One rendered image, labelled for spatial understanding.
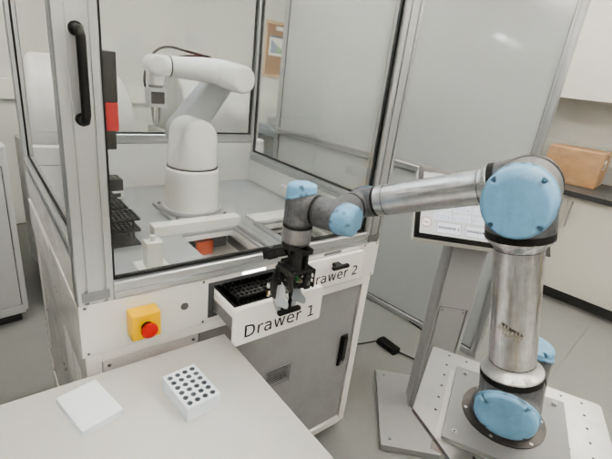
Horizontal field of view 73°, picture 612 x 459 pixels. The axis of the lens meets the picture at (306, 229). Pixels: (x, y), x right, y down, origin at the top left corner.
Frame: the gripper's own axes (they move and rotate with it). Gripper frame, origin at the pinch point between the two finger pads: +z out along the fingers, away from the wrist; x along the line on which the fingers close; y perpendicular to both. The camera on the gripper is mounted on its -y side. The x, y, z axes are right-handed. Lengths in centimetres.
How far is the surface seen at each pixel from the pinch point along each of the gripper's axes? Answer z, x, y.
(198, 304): 3.5, -17.3, -16.1
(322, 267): 0.3, 26.0, -14.3
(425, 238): -6, 72, -7
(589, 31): -114, 320, -68
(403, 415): 87, 83, -4
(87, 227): -23, -44, -16
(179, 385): 10.7, -30.6, 3.5
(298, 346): 33.3, 22.4, -17.6
